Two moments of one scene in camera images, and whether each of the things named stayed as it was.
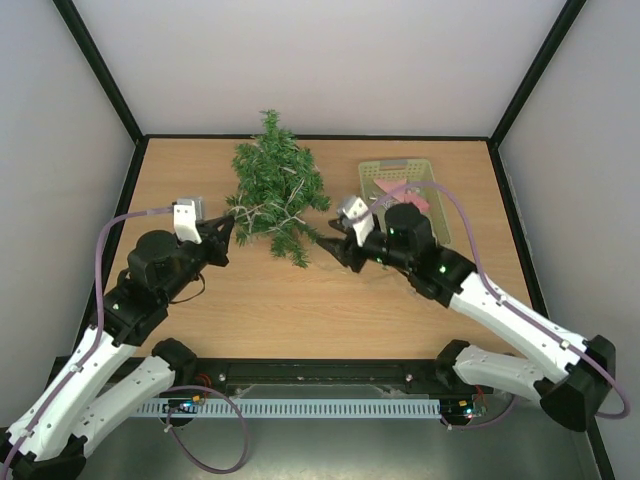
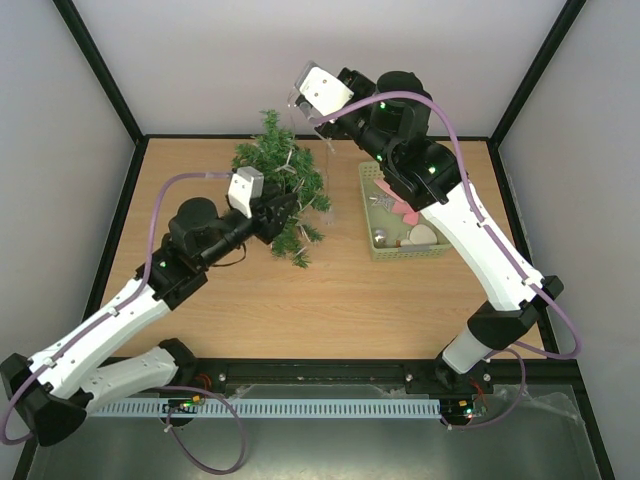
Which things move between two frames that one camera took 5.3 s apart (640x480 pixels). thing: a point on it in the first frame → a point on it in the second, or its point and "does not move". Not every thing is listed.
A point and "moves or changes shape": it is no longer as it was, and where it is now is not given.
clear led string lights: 248,209 moves or changes shape
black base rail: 325,378 does not move
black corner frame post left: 100,69 does not move
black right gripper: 355,253 → 333,125
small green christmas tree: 278,187 does not move
